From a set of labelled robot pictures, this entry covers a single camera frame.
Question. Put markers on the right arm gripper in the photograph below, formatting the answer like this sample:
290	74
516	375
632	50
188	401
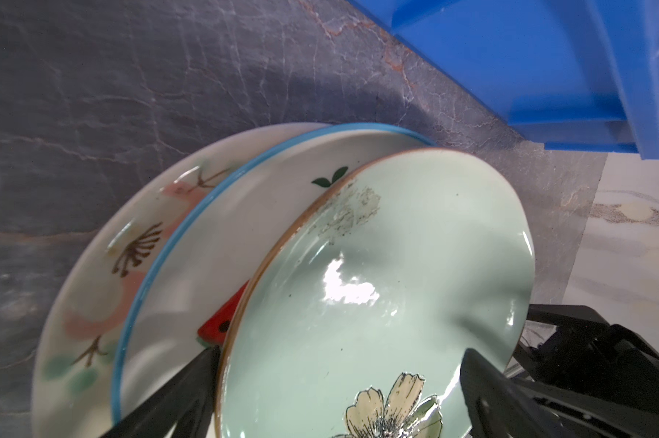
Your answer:
596	361

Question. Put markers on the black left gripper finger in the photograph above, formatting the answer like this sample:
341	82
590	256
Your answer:
183	407

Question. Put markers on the watermelon pattern plate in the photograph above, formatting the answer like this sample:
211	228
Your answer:
223	240

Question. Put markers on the green floral plate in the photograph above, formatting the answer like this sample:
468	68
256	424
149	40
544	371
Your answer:
356	323

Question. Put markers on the blue plastic bin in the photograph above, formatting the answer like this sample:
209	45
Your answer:
572	75

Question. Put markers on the cream bird pattern plate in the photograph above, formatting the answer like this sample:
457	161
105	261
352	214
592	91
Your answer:
74	367

